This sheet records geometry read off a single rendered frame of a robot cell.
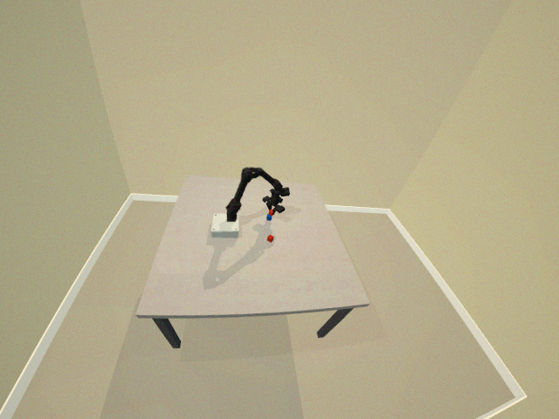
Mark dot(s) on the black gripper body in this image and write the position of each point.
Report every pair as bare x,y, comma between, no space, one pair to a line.
273,202

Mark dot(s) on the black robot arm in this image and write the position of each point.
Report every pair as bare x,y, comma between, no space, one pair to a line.
246,175

